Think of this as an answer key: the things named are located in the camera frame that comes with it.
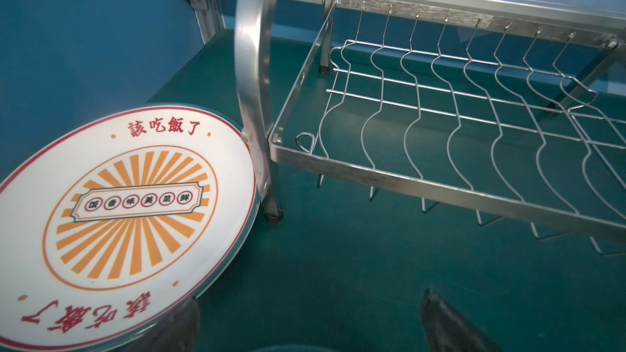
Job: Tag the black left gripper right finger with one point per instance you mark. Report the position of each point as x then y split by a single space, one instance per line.
446 329

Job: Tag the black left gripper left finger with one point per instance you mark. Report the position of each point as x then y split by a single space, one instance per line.
177 331

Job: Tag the orange sunburst plate by rack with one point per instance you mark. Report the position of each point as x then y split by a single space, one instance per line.
108 228

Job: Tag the steel two-tier dish rack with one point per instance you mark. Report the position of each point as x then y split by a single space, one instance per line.
494 114

